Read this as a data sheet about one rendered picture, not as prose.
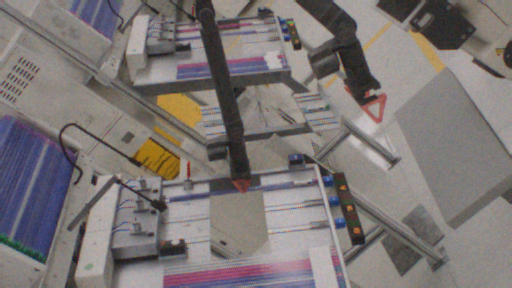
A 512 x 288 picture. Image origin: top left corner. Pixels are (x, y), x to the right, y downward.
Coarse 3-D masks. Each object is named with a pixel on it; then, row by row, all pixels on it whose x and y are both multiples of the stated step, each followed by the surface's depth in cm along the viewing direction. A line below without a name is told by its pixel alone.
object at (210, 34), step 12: (204, 12) 180; (204, 24) 181; (216, 24) 184; (204, 36) 185; (216, 36) 186; (204, 48) 189; (216, 48) 188; (216, 60) 189; (216, 72) 191; (228, 72) 192; (216, 84) 193; (228, 84) 194; (216, 96) 196; (228, 96) 195; (228, 108) 197; (228, 120) 198; (240, 120) 198; (228, 132) 199
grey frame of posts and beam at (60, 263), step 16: (80, 160) 215; (96, 176) 221; (80, 192) 203; (336, 192) 232; (352, 192) 234; (80, 208) 198; (368, 208) 237; (64, 224) 188; (80, 224) 193; (384, 224) 242; (64, 240) 183; (400, 240) 246; (416, 240) 247; (64, 256) 178; (224, 256) 246; (432, 256) 253; (48, 272) 170; (64, 272) 174
